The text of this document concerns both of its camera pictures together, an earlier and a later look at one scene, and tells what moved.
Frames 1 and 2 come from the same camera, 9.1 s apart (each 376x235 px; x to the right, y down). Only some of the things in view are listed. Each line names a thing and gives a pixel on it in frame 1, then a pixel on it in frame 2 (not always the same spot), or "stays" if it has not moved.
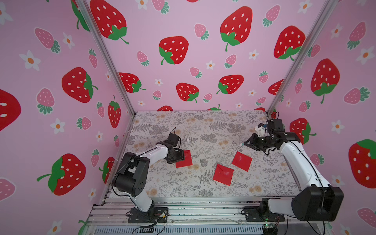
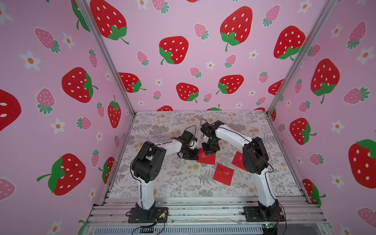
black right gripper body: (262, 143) to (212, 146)
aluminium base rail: (191, 216) stays
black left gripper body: (177, 155) to (190, 153)
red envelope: (187, 161) to (202, 158)
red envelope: (223, 174) stays
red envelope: (242, 161) stays
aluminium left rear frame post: (90, 15) stays
